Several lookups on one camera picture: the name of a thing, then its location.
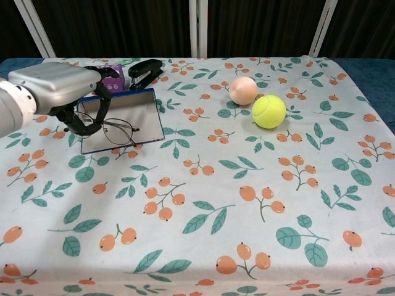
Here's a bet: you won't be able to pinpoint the peach coloured ball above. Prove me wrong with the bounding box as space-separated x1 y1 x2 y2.
228 76 259 106

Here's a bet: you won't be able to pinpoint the floral white tablecloth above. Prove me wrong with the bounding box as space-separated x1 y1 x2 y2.
0 55 395 296

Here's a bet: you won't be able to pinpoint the dark pleated curtain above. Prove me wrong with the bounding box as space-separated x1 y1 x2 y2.
0 0 395 60

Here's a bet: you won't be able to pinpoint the black stapler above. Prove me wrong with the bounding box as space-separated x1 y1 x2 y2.
128 59 164 92

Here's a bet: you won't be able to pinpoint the blue glasses case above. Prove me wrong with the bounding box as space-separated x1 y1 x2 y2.
76 88 165 155

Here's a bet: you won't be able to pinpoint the yellow tennis ball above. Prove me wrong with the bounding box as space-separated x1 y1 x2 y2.
251 94 287 130

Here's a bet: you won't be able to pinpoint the purple small cardboard box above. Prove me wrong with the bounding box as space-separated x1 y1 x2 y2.
101 64 125 93

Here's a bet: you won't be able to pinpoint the black framed eyeglasses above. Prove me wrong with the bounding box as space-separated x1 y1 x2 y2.
73 112 140 148

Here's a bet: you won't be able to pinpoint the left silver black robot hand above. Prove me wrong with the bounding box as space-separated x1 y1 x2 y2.
7 61 120 137

